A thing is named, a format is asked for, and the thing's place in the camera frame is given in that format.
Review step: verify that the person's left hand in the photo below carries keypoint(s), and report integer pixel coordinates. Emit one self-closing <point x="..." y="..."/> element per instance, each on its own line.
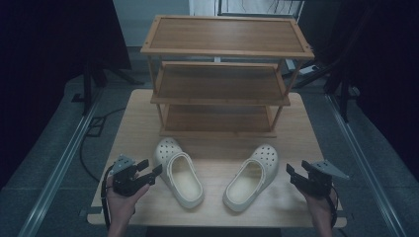
<point x="122" y="205"/>

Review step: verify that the cream white clog shoe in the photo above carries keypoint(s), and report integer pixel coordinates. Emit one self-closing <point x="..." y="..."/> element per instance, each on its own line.
<point x="250" y="181"/>
<point x="183" y="177"/>

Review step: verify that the dark framed window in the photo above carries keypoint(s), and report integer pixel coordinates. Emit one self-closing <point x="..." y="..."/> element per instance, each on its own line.
<point x="260" y="14"/>

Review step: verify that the silver floor rail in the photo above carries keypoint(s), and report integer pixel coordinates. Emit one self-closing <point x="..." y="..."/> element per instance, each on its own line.
<point x="365" y="164"/>
<point x="56" y="171"/>

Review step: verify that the person's right hand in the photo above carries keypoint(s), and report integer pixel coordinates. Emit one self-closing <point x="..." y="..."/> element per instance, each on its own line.
<point x="321" y="207"/>

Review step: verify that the black metal stand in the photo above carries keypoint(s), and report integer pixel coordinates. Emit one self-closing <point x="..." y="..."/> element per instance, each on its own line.
<point x="344" y="95"/>
<point x="87" y="85"/>

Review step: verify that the wooden three-tier shoe rack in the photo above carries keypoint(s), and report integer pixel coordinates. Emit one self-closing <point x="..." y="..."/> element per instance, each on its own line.
<point x="227" y="36"/>

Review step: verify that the black floor frame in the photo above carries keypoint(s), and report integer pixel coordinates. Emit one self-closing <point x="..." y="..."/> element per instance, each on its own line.
<point x="90" y="126"/>

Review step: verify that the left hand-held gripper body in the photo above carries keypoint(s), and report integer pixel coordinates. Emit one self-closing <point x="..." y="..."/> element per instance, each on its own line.
<point x="126" y="181"/>

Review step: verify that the dark curtain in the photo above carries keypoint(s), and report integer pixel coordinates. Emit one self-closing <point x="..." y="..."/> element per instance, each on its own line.
<point x="382" y="65"/>
<point x="39" y="65"/>

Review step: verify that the white power strip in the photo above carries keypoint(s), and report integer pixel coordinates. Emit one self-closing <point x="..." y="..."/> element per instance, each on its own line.
<point x="308" y="69"/>

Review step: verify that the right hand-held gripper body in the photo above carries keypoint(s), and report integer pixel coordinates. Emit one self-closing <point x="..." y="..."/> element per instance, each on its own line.
<point x="318" y="184"/>

